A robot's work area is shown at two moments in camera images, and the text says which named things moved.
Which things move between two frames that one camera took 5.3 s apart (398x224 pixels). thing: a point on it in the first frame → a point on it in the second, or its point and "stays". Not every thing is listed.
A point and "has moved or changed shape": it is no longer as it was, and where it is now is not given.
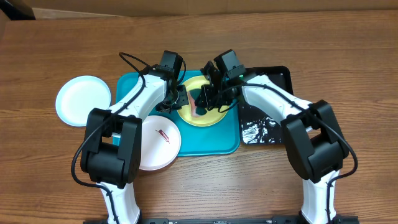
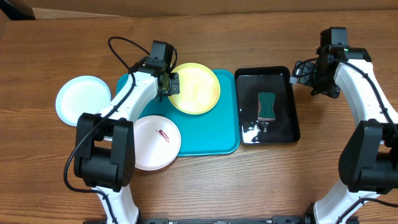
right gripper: [206, 96] → [302, 76]
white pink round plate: [160, 143] stays
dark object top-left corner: [17, 10] stays
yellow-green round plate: [188, 112] has moved or changed shape
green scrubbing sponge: [195, 94] has moved or changed shape
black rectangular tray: [256, 128] stays
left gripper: [183, 99] → [174, 89]
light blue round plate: [78, 96] stays
